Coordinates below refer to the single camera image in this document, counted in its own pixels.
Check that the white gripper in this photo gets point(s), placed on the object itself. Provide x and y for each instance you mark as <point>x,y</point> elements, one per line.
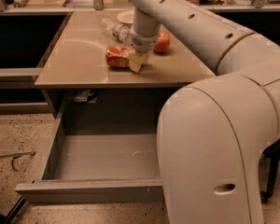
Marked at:
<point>144,43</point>

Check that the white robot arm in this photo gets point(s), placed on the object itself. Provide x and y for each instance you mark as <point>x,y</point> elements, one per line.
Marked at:
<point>211,133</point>

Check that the grey cabinet with beige top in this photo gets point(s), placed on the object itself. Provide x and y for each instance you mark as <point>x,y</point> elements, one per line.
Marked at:
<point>78,60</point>

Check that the open grey top drawer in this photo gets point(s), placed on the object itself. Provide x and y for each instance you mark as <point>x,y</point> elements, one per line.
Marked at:
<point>100,153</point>

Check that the red apple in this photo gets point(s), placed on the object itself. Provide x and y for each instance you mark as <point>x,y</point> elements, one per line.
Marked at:
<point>163,43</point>

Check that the clear plastic water bottle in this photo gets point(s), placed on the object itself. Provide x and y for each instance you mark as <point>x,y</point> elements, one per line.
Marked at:
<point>118,31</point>

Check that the white bowl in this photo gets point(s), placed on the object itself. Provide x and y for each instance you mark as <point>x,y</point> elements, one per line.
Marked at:
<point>125,16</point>

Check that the black office chair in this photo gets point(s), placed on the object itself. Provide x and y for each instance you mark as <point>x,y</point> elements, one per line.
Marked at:
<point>273,153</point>

